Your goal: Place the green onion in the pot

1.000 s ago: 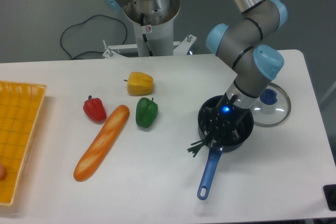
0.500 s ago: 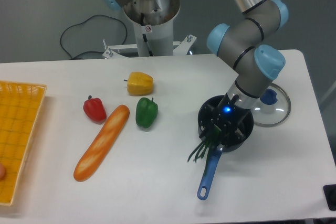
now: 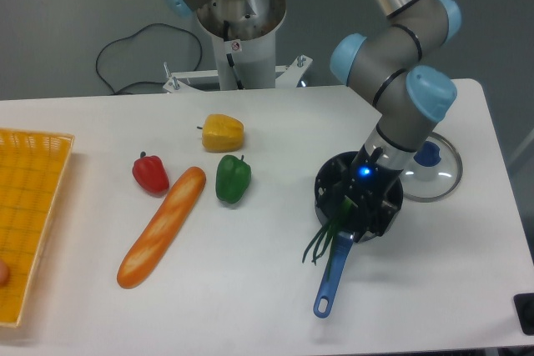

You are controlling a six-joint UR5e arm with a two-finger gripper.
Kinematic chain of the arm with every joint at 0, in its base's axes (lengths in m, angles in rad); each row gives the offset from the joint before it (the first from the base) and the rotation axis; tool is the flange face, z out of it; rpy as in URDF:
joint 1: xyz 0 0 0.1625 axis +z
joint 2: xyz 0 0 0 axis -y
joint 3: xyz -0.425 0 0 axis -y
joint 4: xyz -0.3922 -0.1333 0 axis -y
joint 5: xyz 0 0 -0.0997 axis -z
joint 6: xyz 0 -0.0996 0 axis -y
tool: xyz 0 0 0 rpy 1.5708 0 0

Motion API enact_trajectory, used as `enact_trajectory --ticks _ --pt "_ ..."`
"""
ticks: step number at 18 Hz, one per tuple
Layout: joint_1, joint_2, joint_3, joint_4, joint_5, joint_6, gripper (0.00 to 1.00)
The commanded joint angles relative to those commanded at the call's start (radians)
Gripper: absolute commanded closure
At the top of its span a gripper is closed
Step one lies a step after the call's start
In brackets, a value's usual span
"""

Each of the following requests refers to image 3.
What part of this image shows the orange baguette bread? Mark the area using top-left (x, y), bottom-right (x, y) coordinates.
top-left (116, 166), bottom-right (206, 289)

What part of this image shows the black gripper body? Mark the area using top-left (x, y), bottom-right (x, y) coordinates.
top-left (315, 147), bottom-right (404, 238)

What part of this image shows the green bell pepper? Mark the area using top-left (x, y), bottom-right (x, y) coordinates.
top-left (215, 155), bottom-right (252, 204)

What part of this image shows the brown egg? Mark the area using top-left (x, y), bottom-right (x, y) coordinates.
top-left (0, 259), bottom-right (10, 286)

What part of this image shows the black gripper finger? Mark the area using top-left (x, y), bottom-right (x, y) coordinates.
top-left (369, 198), bottom-right (397, 237)
top-left (315, 159), bottom-right (348, 208)

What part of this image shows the red bell pepper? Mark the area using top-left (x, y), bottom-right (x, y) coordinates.
top-left (132, 151), bottom-right (169, 195)

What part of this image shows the green onion bunch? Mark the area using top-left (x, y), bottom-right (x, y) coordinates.
top-left (302, 197), bottom-right (356, 280)

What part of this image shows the black pot blue handle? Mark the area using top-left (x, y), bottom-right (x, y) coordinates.
top-left (312, 150), bottom-right (405, 318)

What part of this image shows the yellow woven basket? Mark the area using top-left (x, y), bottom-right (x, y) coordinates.
top-left (1, 128), bottom-right (75, 328)

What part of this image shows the black floor cable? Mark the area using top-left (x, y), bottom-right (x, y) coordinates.
top-left (95, 23), bottom-right (204, 95)

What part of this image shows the yellow bell pepper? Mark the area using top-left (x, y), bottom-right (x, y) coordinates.
top-left (197, 114), bottom-right (244, 153)

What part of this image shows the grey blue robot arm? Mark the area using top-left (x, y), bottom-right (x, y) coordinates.
top-left (165, 0), bottom-right (461, 241)

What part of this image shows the glass lid blue knob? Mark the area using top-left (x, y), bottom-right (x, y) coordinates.
top-left (400, 132), bottom-right (463, 203)

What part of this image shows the black corner device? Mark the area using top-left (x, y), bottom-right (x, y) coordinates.
top-left (513, 293), bottom-right (534, 336)

